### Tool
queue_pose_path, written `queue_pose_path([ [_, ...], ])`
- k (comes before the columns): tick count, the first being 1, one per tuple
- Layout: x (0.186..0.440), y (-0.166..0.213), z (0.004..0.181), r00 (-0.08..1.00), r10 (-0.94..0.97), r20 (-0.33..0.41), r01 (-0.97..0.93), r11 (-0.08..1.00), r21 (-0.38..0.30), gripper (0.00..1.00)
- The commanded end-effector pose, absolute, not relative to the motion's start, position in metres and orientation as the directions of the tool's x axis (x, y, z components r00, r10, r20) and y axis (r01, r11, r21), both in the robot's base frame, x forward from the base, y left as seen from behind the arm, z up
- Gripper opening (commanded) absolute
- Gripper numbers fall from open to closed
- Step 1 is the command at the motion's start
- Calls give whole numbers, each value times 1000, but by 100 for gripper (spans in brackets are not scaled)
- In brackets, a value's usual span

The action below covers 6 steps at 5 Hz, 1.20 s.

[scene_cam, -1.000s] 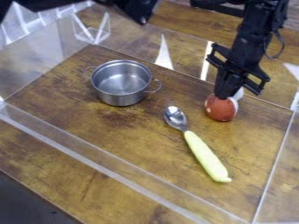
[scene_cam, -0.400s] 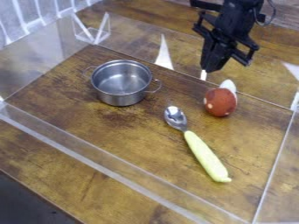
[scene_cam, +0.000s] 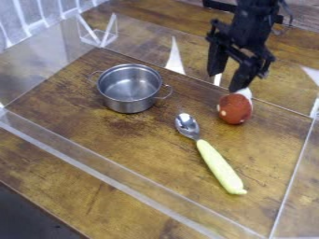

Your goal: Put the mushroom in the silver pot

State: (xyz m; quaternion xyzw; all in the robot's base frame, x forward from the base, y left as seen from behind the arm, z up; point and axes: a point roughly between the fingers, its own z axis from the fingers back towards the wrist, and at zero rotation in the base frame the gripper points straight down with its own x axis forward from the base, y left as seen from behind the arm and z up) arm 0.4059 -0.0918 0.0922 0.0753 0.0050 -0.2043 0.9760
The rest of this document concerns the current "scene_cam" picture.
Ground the black bar at table edge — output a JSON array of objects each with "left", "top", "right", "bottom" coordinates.
[{"left": 202, "top": 0, "right": 286, "bottom": 25}]

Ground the clear acrylic corner bracket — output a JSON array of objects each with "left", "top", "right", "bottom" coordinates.
[{"left": 76, "top": 13, "right": 119, "bottom": 48}]

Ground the red brown toy mushroom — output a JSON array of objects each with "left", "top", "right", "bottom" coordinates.
[{"left": 216, "top": 88, "right": 254, "bottom": 125}]

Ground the small silver metal pot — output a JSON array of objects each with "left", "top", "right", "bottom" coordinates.
[{"left": 87, "top": 63, "right": 174, "bottom": 114}]

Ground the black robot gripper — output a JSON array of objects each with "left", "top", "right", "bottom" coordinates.
[{"left": 206, "top": 0, "right": 276, "bottom": 92}]

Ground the spoon with yellow handle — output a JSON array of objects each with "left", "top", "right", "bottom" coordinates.
[{"left": 175, "top": 113, "right": 247, "bottom": 195}]

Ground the clear acrylic enclosure wall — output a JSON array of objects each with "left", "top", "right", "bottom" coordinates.
[{"left": 0, "top": 108, "right": 267, "bottom": 239}]

